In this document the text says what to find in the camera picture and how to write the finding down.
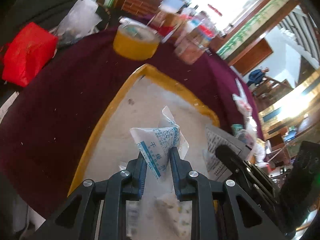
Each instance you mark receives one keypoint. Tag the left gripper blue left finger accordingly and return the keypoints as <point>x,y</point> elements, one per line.
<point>142,174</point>

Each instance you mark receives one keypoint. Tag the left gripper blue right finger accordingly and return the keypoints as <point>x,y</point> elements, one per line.
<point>176,164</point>

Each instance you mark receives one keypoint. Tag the silver printed foil bag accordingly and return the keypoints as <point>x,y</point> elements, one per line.
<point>222,147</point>

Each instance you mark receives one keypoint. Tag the orange label clear jar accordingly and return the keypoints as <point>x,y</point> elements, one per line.
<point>194,44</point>

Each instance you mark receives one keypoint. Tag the teal wet wipes pack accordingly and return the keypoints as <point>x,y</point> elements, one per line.
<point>236,128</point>

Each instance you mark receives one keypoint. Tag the person in blue jacket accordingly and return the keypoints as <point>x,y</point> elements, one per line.
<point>256,76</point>

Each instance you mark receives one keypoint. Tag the wooden stair railing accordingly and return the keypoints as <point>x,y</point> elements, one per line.
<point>270,90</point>

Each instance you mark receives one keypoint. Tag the maroon velvet tablecloth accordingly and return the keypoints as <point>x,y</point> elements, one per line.
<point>46,129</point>

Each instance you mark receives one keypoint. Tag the white blue desiccant packet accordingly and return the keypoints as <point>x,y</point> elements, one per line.
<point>154,143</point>

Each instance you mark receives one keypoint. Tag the clear white plastic bag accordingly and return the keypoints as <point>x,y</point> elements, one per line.
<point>78,23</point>

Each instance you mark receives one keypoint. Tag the yellow tape roll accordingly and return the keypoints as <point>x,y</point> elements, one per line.
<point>135,42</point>

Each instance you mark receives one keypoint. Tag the yellow rimmed cardboard tray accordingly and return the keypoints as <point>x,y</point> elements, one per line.
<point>150,114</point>

